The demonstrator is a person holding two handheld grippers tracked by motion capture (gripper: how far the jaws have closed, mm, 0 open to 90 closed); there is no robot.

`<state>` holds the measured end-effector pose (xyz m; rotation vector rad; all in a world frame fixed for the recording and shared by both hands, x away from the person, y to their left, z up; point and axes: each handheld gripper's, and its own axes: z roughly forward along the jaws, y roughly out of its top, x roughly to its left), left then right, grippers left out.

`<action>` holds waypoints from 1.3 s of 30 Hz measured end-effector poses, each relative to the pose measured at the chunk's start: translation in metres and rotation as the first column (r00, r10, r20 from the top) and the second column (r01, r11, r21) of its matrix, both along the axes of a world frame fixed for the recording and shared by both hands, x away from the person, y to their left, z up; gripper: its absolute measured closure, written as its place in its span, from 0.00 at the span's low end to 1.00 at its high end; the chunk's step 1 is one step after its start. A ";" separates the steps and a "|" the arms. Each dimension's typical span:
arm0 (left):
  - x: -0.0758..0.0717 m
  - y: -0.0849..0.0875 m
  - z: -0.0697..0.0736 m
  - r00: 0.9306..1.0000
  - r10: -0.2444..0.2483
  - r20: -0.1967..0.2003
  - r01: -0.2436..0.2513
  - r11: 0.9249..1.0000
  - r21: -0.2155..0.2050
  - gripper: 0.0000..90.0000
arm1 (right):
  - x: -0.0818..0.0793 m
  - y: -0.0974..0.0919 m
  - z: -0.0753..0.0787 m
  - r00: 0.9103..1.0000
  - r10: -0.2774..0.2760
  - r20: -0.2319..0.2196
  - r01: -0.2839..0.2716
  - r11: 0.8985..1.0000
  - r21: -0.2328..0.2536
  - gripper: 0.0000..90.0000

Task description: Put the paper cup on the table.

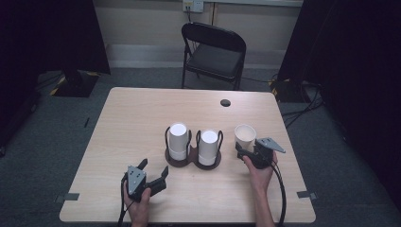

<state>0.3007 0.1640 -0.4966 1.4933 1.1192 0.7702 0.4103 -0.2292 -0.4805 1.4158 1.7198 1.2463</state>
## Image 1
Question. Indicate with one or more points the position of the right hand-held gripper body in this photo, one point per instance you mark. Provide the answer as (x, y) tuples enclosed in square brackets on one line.
[(263, 151)]

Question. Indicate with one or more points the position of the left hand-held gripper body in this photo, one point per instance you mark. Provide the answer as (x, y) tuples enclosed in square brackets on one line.
[(136, 183)]

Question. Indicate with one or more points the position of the single white paper cup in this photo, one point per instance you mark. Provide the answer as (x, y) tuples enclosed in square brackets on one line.
[(245, 134)]

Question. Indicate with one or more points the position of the stack of white paper cups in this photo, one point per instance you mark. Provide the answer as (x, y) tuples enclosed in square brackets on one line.
[(209, 145), (178, 140)]

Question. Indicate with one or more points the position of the person's right hand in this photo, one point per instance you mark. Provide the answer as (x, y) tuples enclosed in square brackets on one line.
[(261, 178)]

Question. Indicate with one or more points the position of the person's left hand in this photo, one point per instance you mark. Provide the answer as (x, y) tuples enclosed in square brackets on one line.
[(138, 209)]

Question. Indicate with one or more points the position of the grey floor tape strip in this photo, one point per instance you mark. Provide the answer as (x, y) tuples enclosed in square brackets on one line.
[(306, 195), (67, 197)]

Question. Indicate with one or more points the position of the black stand base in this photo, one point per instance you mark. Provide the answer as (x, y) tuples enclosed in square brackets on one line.
[(288, 91), (75, 84)]

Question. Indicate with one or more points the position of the black folding chair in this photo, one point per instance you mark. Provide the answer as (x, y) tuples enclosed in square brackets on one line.
[(216, 60)]

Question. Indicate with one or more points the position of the black curtain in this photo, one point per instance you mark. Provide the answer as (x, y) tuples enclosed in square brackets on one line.
[(356, 78), (38, 47)]

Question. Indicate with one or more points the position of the white wall socket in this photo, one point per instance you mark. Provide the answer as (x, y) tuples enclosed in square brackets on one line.
[(193, 5)]

